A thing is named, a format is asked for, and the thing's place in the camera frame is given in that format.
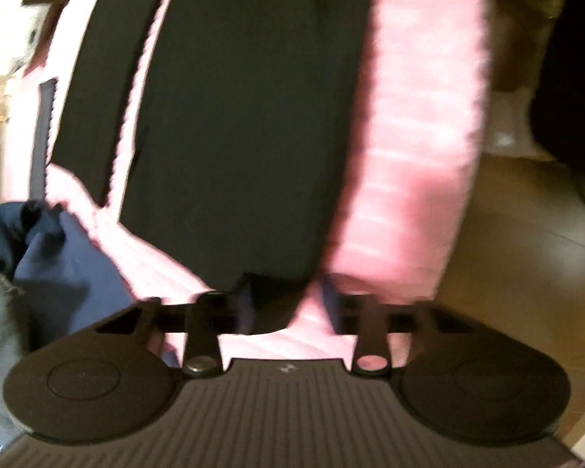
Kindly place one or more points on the black pants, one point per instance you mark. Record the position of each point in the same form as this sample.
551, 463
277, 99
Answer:
234, 131

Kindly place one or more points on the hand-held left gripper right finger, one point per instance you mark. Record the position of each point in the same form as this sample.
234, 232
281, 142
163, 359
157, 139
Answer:
330, 304

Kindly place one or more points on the pink blanket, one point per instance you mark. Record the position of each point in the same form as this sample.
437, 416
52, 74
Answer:
409, 156

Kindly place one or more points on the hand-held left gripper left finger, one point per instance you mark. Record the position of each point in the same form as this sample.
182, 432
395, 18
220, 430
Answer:
241, 312

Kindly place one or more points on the grey cloth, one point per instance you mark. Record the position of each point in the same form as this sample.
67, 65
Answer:
0, 336

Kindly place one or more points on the navy blue garment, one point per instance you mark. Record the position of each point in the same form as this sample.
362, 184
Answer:
63, 273

